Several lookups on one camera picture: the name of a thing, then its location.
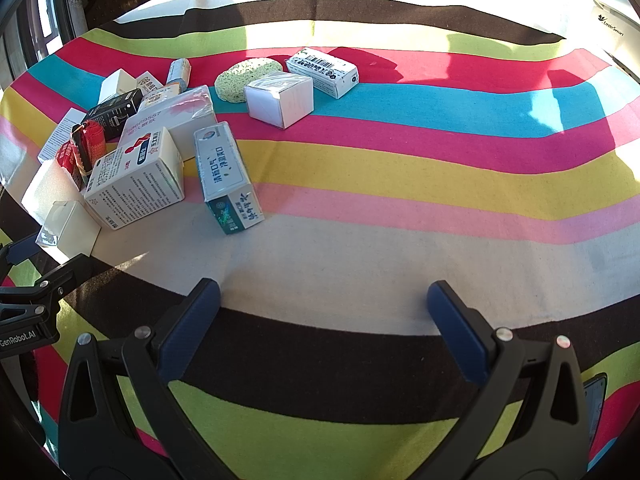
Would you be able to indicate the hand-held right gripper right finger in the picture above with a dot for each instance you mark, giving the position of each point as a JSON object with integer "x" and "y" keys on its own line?
{"x": 455, "y": 330}

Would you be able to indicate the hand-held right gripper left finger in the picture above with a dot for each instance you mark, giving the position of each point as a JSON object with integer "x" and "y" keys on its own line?
{"x": 195, "y": 320}

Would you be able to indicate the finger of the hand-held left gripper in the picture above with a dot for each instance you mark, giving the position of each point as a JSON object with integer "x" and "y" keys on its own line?
{"x": 20, "y": 252}
{"x": 60, "y": 285}

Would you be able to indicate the clear plastic box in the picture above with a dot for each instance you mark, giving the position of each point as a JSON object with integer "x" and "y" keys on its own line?
{"x": 70, "y": 230}

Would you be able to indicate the white medicine box red figure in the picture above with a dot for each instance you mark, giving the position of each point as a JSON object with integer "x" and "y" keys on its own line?
{"x": 135, "y": 190}

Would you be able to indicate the teal and white toothpaste box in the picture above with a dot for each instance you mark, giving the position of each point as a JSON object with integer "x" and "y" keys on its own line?
{"x": 222, "y": 170}

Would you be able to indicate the clear-wrapped pink box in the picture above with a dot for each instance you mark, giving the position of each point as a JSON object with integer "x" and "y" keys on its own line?
{"x": 175, "y": 120}

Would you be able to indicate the white box gold print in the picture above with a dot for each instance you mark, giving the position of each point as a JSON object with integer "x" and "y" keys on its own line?
{"x": 150, "y": 82}

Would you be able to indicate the green oval sponge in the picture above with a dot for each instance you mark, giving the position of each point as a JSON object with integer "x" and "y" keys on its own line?
{"x": 245, "y": 77}

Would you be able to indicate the white box with barcode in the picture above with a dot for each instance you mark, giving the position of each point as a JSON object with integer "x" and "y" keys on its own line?
{"x": 320, "y": 70}

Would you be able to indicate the striped colourful blanket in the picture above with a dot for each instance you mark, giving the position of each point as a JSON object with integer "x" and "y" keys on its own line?
{"x": 400, "y": 260}

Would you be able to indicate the red packet white print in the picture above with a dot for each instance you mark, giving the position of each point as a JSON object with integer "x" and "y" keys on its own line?
{"x": 67, "y": 157}

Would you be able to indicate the flat white box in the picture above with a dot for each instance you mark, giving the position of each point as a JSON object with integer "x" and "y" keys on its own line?
{"x": 57, "y": 135}

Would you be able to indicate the shiny red packet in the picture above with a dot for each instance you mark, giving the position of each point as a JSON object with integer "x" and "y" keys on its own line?
{"x": 90, "y": 142}

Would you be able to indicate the black smartphone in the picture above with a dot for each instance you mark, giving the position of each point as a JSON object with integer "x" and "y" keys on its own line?
{"x": 595, "y": 410}

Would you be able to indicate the black box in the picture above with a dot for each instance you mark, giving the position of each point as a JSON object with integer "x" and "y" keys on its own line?
{"x": 112, "y": 110}

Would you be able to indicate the small plain white box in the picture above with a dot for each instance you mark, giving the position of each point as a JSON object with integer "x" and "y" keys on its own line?
{"x": 116, "y": 84}

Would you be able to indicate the white cube box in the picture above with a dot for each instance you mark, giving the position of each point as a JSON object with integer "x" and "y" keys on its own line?
{"x": 280, "y": 102}

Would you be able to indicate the blue and orange tube box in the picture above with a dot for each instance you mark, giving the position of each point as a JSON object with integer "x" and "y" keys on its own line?
{"x": 179, "y": 72}

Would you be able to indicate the sheer pink curtain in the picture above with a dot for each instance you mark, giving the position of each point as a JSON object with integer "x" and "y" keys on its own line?
{"x": 70, "y": 0}

